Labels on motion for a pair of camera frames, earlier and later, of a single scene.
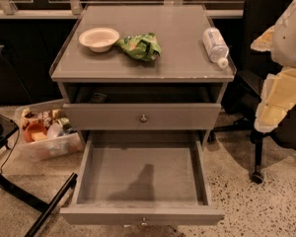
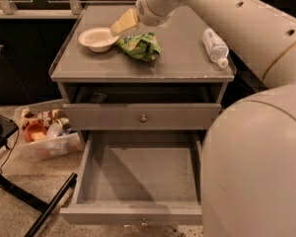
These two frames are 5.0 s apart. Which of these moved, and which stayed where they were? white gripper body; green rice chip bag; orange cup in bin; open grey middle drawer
Moved: white gripper body
Stayed: green rice chip bag; orange cup in bin; open grey middle drawer
